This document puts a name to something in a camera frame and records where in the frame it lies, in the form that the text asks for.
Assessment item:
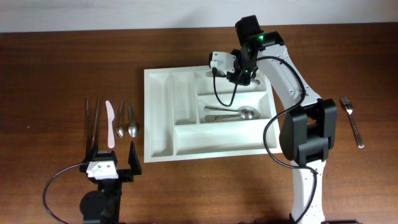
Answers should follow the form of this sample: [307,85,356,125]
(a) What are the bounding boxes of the left black cable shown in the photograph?
[42,162,84,224]

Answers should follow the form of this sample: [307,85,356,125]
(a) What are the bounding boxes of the steel fork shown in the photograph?
[205,71,261,85]
[340,96,364,148]

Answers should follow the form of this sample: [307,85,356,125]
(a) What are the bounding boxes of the large steel spoon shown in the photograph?
[205,110,256,122]
[204,106,261,119]

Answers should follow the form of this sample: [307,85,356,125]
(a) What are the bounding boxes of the small teaspoon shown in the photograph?
[115,100,124,138]
[128,103,138,138]

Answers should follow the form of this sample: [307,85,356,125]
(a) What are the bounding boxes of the white plastic cutlery tray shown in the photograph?
[144,66,281,162]

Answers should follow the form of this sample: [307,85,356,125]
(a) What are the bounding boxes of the left metal chopstick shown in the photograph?
[85,99,90,156]

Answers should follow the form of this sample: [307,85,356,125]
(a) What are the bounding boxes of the pink plastic knife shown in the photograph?
[105,100,115,149]

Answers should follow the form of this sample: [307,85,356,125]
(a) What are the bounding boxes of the black cable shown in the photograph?
[42,162,84,224]
[212,55,318,224]

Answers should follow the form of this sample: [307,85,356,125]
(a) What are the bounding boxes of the right black cable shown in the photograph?
[212,55,318,224]

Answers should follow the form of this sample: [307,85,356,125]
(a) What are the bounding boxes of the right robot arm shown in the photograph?
[225,16,337,223]

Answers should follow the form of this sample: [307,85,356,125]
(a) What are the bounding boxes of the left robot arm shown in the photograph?
[80,142,142,224]

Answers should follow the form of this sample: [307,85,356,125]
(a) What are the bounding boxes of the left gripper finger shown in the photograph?
[128,141,142,175]
[85,143,98,162]

